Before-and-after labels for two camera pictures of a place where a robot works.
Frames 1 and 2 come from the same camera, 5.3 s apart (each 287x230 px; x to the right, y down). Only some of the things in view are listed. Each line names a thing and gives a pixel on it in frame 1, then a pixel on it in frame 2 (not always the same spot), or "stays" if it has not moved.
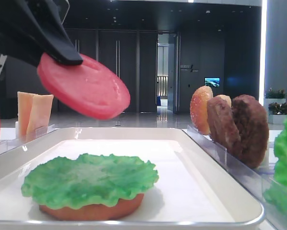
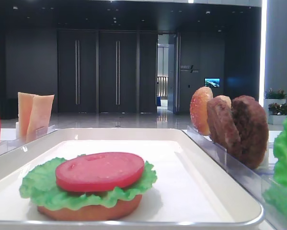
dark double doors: x=132 y=52 stays
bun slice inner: x=226 y=97 stays
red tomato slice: x=91 y=89 → x=99 y=171
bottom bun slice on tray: x=120 y=210 stays
